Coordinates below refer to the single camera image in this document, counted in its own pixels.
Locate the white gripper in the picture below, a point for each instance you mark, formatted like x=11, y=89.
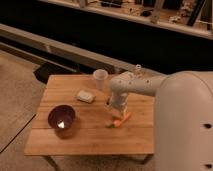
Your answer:
x=118, y=101

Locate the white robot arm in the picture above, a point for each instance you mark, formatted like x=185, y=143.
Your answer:
x=183, y=116

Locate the white ceramic cup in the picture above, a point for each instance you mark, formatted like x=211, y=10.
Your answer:
x=99, y=76

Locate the wooden table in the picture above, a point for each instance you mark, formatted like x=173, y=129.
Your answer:
x=88, y=134

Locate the white sponge block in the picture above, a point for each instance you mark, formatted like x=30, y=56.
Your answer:
x=85, y=96

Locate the dark purple bowl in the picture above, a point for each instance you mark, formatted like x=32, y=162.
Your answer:
x=61, y=119

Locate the black box on floor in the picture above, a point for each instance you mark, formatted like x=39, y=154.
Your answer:
x=44, y=71

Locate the long wooden shelf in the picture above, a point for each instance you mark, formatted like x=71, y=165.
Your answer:
x=129, y=12

